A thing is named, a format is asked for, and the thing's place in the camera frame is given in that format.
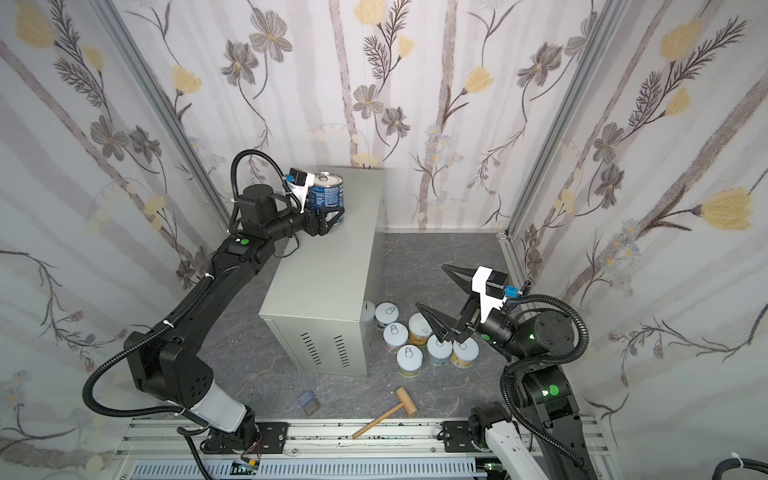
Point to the small grey blue block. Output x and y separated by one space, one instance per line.
309 402

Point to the teal labelled white can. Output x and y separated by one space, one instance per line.
438 352

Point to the pink labelled white can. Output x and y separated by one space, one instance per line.
395 336

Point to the grey metal cabinet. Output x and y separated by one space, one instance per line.
321 302

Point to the green labelled white can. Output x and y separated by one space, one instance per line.
409 361

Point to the white can near cabinet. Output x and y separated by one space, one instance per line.
386 313

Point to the blue labelled tin can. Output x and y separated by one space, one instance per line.
328 191

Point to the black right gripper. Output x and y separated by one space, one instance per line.
470 313

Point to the orange can with plastic lid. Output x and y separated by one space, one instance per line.
419 330

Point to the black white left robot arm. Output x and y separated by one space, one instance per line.
164 361

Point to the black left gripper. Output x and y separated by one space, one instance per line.
312 219

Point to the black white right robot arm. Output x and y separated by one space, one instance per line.
536 431

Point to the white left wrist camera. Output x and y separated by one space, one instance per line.
299 183

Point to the wooden mallet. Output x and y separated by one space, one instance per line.
405 403

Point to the aluminium rail base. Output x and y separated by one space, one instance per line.
398 448

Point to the yellow labelled white can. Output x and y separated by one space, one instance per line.
464 353

